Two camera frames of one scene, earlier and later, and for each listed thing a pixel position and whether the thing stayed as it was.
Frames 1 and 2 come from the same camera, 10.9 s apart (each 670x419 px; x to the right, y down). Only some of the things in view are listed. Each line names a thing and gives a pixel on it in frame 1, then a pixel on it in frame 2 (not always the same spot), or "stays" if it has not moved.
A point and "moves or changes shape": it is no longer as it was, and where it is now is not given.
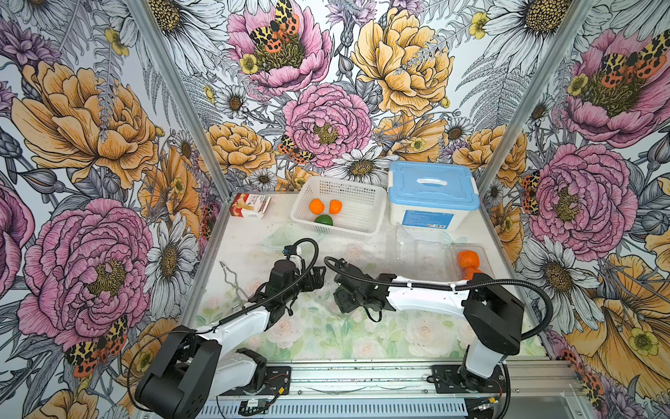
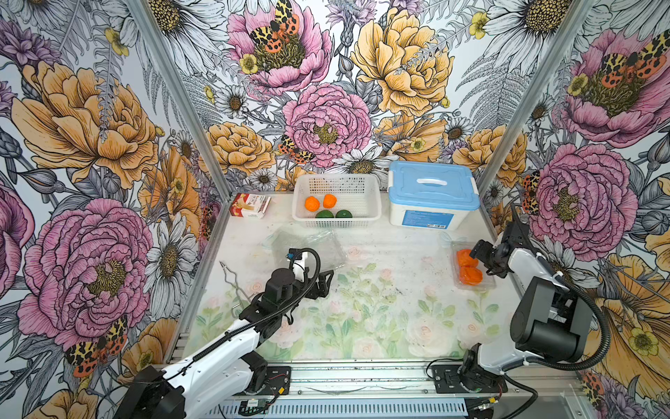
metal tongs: x=222 y=264 stays
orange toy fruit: x=317 y=206 moves or changes shape
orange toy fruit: x=468 y=269 stays
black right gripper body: x=347 y=301 to x=487 y=253
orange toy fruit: x=335 y=206 moves or changes shape
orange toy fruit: x=468 y=258 stays
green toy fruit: x=325 y=219 moves or changes shape
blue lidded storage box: x=431 y=195 stays
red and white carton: x=249 y=205 stays
